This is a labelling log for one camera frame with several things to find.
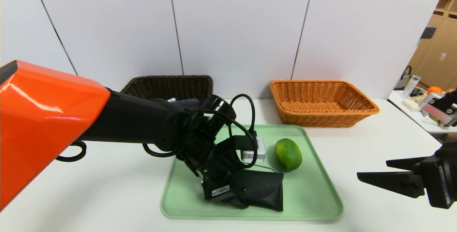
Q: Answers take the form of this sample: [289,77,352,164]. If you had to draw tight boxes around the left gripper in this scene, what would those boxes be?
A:
[201,155,250,209]

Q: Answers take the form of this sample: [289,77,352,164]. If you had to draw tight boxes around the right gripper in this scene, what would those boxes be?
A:
[356,141,457,210]

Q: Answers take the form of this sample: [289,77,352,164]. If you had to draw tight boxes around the black leather pouch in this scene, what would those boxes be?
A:
[228,170,285,212]

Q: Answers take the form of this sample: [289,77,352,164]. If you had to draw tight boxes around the grey towel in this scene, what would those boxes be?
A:
[175,98,200,109]

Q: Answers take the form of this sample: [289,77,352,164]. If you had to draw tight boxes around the orange wicker basket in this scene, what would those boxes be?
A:
[269,80,380,128]

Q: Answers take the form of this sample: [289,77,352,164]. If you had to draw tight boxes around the dark brown wicker basket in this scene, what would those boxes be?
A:
[121,75,214,111]

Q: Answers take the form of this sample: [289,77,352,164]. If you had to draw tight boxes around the white side table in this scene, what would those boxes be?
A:
[387,90,457,134]

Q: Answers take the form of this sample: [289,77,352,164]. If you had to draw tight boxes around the white rectangular block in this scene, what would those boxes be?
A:
[401,100,422,112]

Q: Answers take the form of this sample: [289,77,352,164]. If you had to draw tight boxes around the green citrus fruit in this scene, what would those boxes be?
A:
[274,138,303,172]

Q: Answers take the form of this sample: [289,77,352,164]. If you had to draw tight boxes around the light green plastic tray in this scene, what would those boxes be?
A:
[161,124,344,221]

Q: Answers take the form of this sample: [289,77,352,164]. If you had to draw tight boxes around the silver bottle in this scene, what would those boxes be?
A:
[402,75,421,99]

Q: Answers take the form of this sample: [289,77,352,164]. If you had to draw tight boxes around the black bag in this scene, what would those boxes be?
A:
[394,66,411,90]

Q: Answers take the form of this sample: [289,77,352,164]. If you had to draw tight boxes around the wooden cabinet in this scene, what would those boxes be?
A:
[407,0,457,90]

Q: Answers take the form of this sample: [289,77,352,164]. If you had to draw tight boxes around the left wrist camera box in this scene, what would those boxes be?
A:
[242,137,266,163]

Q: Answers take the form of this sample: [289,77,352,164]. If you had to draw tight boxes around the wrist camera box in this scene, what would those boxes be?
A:
[242,137,266,163]
[420,91,457,127]

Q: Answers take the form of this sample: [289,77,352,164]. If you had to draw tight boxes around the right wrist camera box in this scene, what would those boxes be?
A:
[420,91,457,127]

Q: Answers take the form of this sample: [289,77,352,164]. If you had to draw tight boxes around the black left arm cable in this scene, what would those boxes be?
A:
[56,94,258,170]

